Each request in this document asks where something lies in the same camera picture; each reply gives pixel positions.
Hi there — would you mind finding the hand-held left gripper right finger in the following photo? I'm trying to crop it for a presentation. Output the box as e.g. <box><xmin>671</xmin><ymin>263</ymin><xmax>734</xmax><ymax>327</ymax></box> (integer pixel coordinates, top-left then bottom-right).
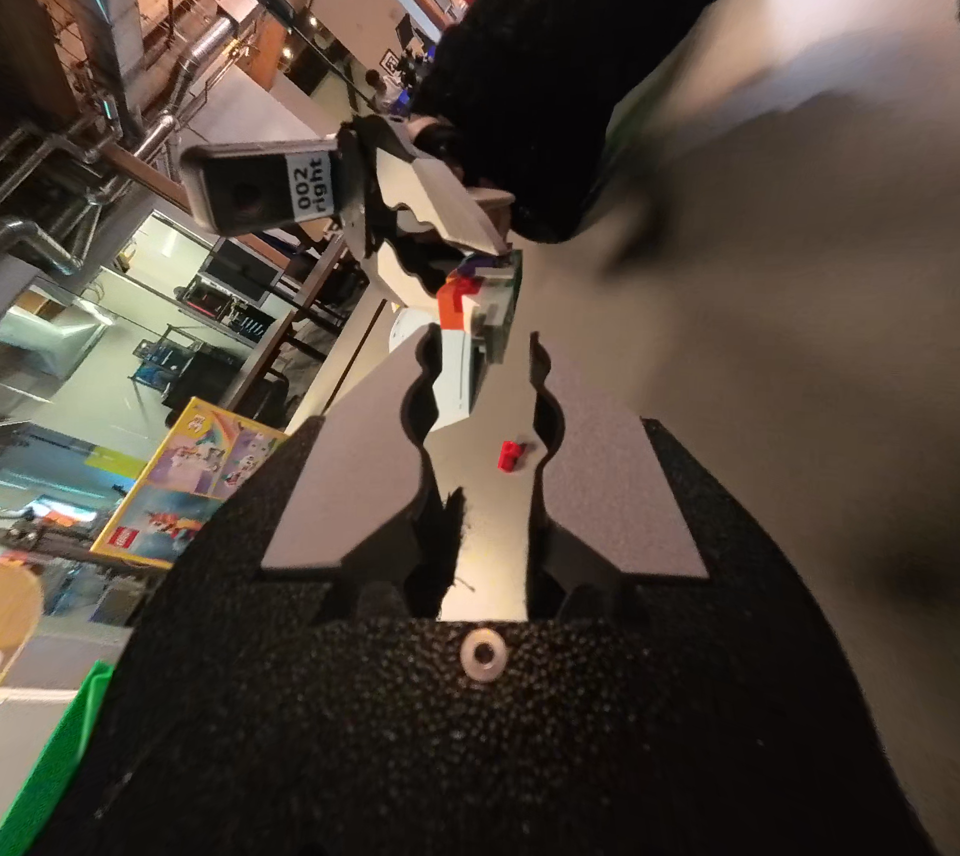
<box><xmin>527</xmin><ymin>331</ymin><xmax>711</xmax><ymax>598</ymax></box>

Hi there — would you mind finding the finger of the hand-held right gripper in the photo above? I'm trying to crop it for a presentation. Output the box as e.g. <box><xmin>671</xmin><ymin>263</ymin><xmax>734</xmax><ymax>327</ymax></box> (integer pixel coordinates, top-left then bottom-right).
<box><xmin>373</xmin><ymin>147</ymin><xmax>514</xmax><ymax>259</ymax></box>
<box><xmin>360</xmin><ymin>237</ymin><xmax>466</xmax><ymax>311</ymax></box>

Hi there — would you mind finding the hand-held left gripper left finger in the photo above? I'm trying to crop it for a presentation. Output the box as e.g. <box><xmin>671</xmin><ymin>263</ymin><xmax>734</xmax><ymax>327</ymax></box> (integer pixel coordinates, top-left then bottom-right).
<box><xmin>261</xmin><ymin>323</ymin><xmax>451</xmax><ymax>602</ymax></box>

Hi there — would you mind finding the multicoloured lego model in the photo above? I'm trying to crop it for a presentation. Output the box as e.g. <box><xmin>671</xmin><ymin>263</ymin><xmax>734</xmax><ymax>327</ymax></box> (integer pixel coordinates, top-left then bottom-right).
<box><xmin>435</xmin><ymin>248</ymin><xmax>526</xmax><ymax>434</ymax></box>

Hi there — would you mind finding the yellow lego box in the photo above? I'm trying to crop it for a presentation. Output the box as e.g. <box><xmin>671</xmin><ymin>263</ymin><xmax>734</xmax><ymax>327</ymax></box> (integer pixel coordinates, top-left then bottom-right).
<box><xmin>90</xmin><ymin>396</ymin><xmax>291</xmax><ymax>570</ymax></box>

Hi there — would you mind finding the black screen on stand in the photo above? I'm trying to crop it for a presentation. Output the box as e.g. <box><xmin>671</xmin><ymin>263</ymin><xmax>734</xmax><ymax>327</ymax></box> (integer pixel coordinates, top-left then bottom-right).
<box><xmin>201</xmin><ymin>237</ymin><xmax>285</xmax><ymax>308</ymax></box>

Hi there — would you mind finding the black shelf rack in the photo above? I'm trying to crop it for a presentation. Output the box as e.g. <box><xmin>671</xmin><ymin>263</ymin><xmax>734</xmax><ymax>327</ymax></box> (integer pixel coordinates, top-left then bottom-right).
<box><xmin>133</xmin><ymin>323</ymin><xmax>252</xmax><ymax>409</ymax></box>

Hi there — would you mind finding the green plastic bin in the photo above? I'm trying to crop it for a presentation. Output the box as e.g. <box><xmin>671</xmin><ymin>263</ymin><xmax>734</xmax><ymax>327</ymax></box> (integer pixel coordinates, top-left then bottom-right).
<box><xmin>0</xmin><ymin>659</ymin><xmax>115</xmax><ymax>856</ymax></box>

